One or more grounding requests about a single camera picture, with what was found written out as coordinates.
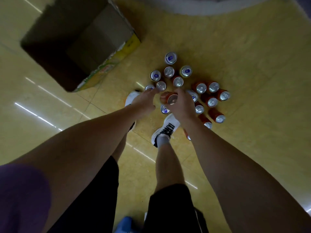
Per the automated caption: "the person's right white shoe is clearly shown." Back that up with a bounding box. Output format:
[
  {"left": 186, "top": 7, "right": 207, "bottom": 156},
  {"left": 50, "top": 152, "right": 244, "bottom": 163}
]
[{"left": 151, "top": 113, "right": 181, "bottom": 148}]

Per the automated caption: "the person's white shoe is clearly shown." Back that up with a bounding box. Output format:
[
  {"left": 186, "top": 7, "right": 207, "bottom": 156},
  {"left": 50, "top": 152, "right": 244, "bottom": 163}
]
[
  {"left": 151, "top": 113, "right": 181, "bottom": 148},
  {"left": 124, "top": 90, "right": 141, "bottom": 131}
]

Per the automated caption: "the blue plastic item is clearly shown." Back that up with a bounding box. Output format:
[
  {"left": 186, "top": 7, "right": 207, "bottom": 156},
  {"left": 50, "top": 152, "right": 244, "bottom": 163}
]
[{"left": 114, "top": 216, "right": 133, "bottom": 233}]

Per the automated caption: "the red can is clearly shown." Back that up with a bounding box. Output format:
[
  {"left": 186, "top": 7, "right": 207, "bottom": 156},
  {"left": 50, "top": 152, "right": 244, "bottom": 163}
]
[{"left": 160, "top": 91, "right": 179, "bottom": 105}]

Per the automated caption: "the person's right leg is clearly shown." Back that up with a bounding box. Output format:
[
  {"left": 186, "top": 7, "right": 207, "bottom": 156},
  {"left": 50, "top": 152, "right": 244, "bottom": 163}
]
[{"left": 155, "top": 143, "right": 185, "bottom": 193}]

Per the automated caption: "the purple shirt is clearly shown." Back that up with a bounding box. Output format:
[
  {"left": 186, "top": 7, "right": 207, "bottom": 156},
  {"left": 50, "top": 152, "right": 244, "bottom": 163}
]
[{"left": 0, "top": 163, "right": 52, "bottom": 233}]

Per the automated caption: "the person's right forearm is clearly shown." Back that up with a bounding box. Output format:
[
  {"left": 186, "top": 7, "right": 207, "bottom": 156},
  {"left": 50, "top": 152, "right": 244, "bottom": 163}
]
[{"left": 184, "top": 116, "right": 311, "bottom": 233}]

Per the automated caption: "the person's right white sock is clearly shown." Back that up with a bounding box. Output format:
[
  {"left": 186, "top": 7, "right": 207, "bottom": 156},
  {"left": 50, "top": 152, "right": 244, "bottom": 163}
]
[{"left": 156, "top": 134, "right": 170, "bottom": 148}]

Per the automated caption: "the person's leg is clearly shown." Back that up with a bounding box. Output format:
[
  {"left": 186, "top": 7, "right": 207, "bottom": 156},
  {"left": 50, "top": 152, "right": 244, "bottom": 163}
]
[
  {"left": 111, "top": 133, "right": 128, "bottom": 163},
  {"left": 155, "top": 143, "right": 185, "bottom": 193}
]

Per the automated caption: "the person's left forearm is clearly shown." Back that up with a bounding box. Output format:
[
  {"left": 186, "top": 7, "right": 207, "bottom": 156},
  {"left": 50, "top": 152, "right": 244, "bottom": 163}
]
[{"left": 9, "top": 105, "right": 144, "bottom": 233}]

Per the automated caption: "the brown cardboard box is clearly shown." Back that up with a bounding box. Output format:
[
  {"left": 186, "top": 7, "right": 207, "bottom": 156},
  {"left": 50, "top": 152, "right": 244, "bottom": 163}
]
[{"left": 20, "top": 0, "right": 141, "bottom": 93}]

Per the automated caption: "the person's left white shoe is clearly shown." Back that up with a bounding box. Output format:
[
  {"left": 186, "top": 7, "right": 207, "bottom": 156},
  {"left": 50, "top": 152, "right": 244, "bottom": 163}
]
[{"left": 124, "top": 90, "right": 141, "bottom": 131}]

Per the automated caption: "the cluster of cans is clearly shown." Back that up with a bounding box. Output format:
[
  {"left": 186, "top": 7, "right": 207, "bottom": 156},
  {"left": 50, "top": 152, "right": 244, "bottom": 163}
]
[{"left": 144, "top": 51, "right": 231, "bottom": 141}]

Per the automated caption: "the person's right hand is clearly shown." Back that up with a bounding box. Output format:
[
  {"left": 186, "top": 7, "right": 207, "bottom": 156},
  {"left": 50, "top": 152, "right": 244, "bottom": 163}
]
[{"left": 165, "top": 88, "right": 197, "bottom": 124}]

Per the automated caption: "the person's left leg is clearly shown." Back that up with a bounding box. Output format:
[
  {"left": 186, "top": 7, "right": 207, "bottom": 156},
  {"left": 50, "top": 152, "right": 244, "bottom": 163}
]
[{"left": 111, "top": 133, "right": 128, "bottom": 163}]

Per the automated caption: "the person's left hand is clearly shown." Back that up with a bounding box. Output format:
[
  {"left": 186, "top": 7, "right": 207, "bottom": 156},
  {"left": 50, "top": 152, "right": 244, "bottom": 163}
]
[{"left": 131, "top": 88, "right": 160, "bottom": 117}]

